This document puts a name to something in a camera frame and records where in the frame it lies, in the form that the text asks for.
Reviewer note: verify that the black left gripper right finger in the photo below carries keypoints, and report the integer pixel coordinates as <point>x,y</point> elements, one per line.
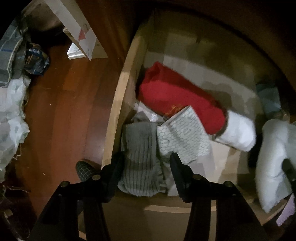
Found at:
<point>235,220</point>

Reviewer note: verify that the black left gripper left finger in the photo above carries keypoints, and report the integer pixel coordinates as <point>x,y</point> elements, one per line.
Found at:
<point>59,218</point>

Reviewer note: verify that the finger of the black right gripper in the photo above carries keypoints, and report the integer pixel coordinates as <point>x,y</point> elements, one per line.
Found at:
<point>289,170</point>

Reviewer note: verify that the white bra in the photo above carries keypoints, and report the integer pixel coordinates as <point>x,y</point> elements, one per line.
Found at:
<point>278,144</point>

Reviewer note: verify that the grey ribbed underwear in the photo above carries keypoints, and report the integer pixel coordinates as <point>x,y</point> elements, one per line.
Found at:
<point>143,175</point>

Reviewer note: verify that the wooden nightstand drawer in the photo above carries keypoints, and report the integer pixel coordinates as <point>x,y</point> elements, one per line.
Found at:
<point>221,62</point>

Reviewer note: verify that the light blue folded underwear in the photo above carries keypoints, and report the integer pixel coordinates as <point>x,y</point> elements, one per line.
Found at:
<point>269,97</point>

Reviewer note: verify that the white dotted underwear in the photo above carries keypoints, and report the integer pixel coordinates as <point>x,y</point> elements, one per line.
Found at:
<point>185,135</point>

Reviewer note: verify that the red underwear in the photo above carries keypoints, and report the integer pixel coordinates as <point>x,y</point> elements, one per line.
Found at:
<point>166,92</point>

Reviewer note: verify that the dark slipper foot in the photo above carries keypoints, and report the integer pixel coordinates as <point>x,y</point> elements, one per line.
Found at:
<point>86,170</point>

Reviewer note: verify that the white leaf-print bedsheet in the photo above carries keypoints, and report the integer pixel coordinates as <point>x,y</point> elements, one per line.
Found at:
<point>14,129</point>

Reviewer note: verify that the dark blue printed bag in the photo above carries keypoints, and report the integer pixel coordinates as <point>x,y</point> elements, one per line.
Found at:
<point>36,61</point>

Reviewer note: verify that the grey plaid cloth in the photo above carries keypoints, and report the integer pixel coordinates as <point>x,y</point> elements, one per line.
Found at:
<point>12,54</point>

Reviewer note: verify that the cardboard box beside nightstand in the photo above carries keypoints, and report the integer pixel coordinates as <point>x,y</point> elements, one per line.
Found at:
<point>78,28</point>

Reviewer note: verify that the brown wooden nightstand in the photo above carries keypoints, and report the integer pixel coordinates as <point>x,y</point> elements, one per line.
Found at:
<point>270,25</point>

